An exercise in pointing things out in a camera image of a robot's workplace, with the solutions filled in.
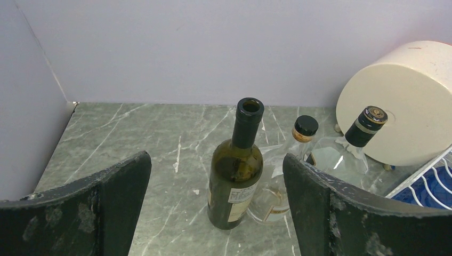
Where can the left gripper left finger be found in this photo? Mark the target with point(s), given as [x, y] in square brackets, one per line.
[94, 215]

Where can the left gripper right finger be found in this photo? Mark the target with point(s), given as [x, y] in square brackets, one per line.
[333, 217]

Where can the clear bottle black cap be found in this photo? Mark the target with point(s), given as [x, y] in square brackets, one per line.
[270, 201]

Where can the dark bottle black cap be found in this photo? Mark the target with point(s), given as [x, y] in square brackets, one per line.
[344, 157]

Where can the green wine bottle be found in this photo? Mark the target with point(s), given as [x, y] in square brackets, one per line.
[236, 167]

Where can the blue plastic tray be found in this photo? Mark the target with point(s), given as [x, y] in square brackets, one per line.
[432, 189]

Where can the cream cylindrical container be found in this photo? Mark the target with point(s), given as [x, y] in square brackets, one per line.
[412, 84]

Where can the white wire wine rack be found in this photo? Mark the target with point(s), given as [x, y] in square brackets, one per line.
[440, 160]

